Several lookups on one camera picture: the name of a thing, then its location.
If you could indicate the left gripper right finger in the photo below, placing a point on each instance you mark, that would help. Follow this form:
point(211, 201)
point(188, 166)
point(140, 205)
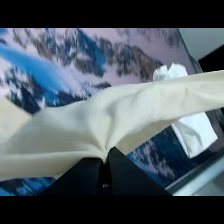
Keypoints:
point(133, 180)

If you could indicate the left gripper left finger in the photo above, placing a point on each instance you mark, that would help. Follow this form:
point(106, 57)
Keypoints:
point(80, 180)

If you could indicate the cream shirt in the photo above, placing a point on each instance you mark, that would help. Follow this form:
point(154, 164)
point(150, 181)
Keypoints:
point(83, 133)

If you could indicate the white garment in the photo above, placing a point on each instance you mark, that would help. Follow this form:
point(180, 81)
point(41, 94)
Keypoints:
point(195, 133)

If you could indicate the silver frame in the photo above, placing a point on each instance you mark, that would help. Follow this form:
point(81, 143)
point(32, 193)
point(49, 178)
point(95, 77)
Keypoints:
point(200, 181)

